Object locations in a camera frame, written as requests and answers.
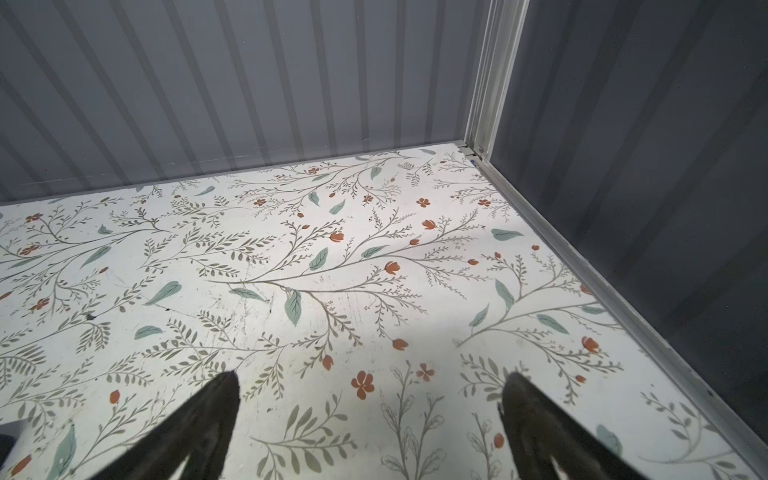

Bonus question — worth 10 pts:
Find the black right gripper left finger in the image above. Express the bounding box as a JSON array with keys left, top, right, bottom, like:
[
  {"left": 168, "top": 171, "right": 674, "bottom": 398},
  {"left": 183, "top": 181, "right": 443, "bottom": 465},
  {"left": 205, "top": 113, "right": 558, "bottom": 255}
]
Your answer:
[{"left": 94, "top": 371, "right": 240, "bottom": 479}]

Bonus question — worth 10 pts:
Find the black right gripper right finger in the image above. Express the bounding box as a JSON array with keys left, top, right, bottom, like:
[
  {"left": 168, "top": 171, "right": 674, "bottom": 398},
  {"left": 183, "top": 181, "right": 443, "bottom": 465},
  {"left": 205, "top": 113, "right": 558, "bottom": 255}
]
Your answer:
[{"left": 499, "top": 373, "right": 644, "bottom": 480}]

